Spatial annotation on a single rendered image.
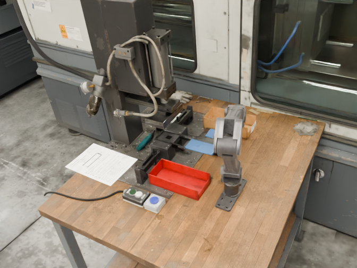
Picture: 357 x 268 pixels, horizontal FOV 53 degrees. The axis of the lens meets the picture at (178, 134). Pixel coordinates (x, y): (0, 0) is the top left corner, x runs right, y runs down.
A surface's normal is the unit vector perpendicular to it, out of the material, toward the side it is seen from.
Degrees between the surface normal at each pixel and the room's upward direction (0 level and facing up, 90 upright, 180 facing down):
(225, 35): 90
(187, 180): 0
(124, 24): 90
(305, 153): 0
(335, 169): 90
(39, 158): 0
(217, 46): 90
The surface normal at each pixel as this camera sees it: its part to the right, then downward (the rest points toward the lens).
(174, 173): -0.08, -0.80
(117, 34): -0.49, 0.55
